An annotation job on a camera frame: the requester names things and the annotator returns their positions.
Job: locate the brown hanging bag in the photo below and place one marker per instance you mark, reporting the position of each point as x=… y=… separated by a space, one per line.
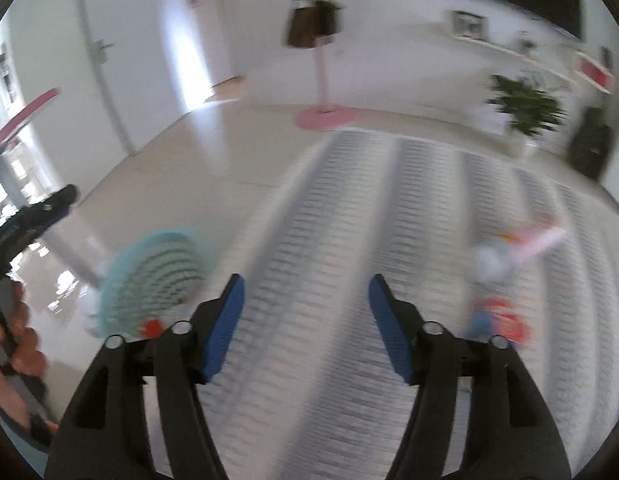
x=327 y=17
x=299 y=27

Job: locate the red white packet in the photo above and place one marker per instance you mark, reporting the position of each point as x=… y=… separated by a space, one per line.
x=512 y=327

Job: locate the orange red plastic bag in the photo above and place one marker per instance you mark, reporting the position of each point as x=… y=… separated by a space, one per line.
x=152 y=328

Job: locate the red white box shelf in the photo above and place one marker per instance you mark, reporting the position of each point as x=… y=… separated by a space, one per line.
x=594 y=72

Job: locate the black guitar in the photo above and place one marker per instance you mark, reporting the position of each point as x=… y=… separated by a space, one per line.
x=592 y=140

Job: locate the white door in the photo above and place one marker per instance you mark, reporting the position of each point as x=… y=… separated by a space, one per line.
x=139 y=60

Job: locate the small dark figurine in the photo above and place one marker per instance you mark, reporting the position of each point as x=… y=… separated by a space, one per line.
x=527 y=44

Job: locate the framed butterfly picture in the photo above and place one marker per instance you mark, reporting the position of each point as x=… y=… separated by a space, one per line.
x=470 y=24

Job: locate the person's left forearm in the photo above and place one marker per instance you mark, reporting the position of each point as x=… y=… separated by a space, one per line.
x=24 y=405

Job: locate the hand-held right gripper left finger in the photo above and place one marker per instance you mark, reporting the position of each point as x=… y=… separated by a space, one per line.
x=223 y=332

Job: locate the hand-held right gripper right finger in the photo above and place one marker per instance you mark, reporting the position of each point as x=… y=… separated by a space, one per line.
x=390 y=332

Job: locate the pink white bottle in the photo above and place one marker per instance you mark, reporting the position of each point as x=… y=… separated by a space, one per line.
x=539 y=242

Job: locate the pink coat rack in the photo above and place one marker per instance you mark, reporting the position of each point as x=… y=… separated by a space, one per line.
x=322 y=90

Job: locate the short wavy white shelf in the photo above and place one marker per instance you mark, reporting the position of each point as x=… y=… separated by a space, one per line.
x=514 y=55

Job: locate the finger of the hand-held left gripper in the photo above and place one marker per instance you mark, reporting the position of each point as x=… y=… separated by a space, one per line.
x=39 y=212

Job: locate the dark wall frames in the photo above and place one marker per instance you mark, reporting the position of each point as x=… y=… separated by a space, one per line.
x=7 y=75

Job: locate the person's left hand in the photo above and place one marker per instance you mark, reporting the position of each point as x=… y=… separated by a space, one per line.
x=27 y=355

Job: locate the striped grey rug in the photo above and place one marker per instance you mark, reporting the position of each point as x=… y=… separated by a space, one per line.
x=349 y=210

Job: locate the teal plastic basket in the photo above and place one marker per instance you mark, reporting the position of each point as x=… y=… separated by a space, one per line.
x=154 y=280

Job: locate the potted green plant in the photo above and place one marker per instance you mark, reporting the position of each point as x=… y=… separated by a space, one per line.
x=527 y=107

